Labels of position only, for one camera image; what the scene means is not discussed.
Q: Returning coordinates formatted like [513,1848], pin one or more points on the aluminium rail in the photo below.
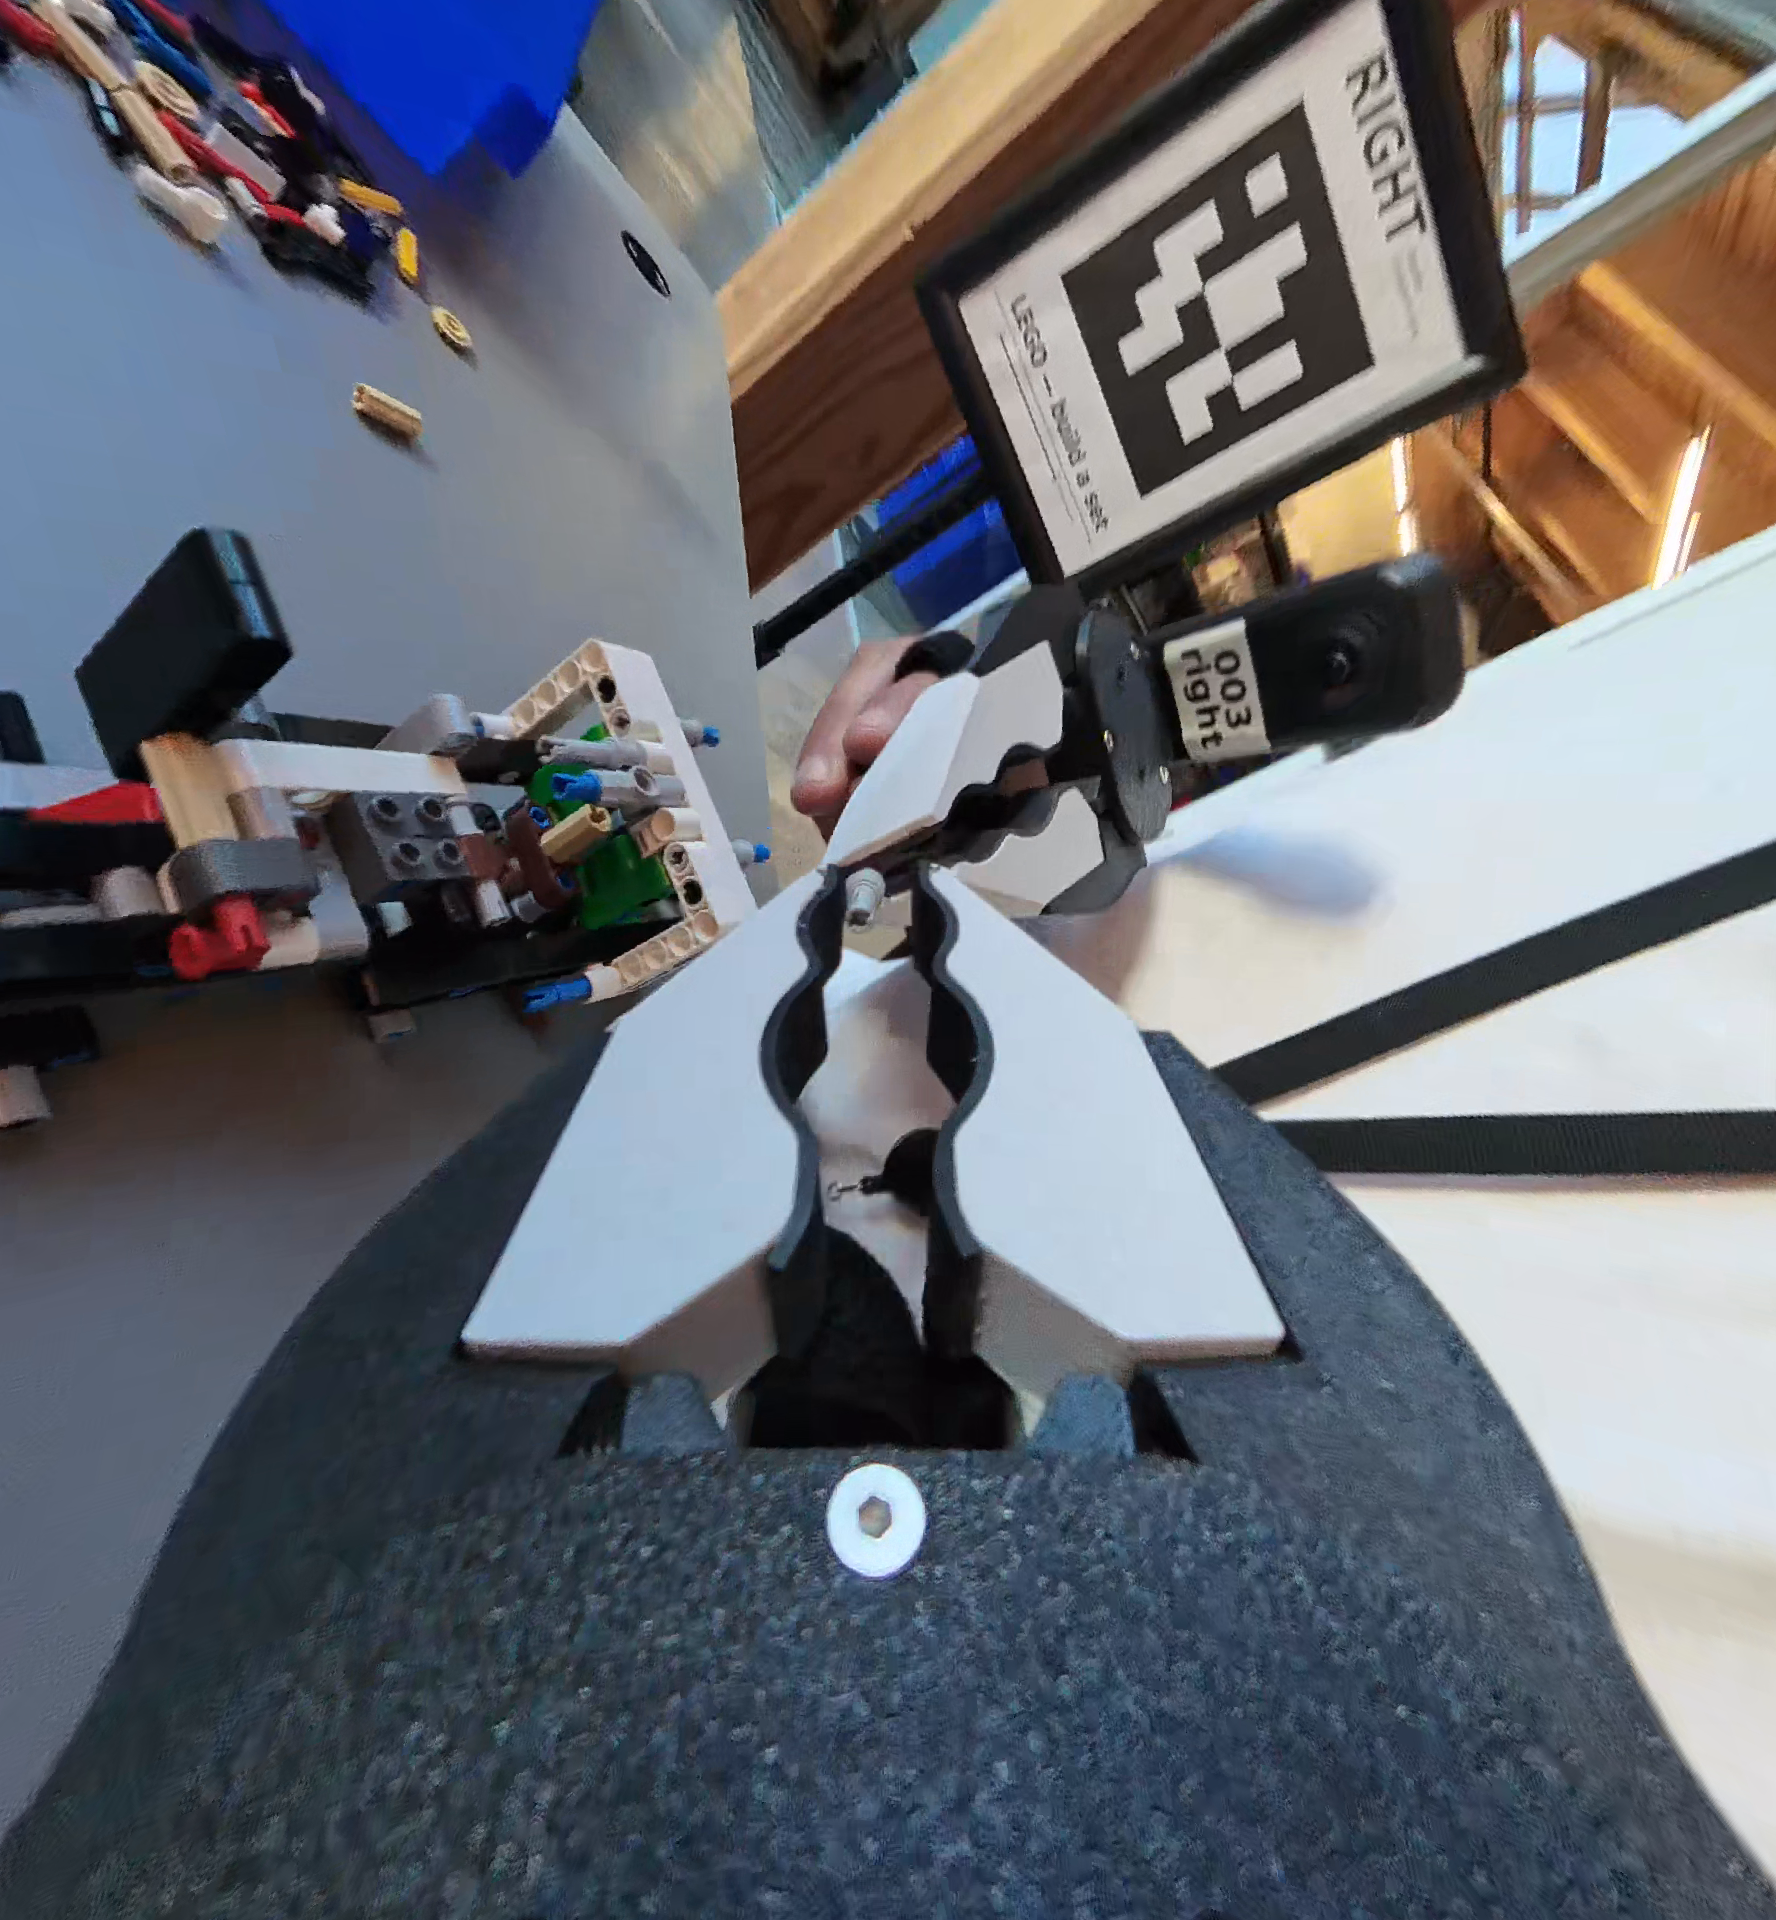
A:
[1668,173]

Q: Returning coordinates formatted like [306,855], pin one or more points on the pile of loose lego pieces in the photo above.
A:
[183,137]

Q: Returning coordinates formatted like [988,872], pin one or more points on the black table grommet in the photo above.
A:
[645,262]

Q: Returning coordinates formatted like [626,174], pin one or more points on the person's right hand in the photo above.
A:
[852,736]

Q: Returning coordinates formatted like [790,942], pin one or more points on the blue plastic bin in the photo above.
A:
[424,68]

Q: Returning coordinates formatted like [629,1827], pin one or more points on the person's white clothing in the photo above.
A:
[1654,1350]

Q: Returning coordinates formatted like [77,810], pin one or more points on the tan round lego gear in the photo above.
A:
[453,329]

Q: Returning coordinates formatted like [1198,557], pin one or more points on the tan lego pin connector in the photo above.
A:
[386,409]

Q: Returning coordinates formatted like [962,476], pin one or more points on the small grey lego pin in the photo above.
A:
[863,895]

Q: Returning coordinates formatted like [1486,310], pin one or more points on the pale grey rod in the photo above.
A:
[2,1104]

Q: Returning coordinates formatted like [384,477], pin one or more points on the Lego Technic model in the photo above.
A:
[183,645]

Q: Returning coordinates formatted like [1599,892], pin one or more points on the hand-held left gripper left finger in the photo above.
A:
[634,1187]

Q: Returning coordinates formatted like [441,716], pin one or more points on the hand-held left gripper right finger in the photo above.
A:
[1114,1187]

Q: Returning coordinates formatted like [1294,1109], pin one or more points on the black metal bar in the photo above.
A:
[858,578]

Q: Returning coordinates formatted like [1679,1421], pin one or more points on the blue storage bins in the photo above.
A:
[962,524]

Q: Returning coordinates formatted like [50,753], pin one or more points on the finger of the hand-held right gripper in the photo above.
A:
[934,766]
[1053,862]

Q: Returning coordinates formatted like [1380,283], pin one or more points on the partly built lego model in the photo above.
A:
[407,841]

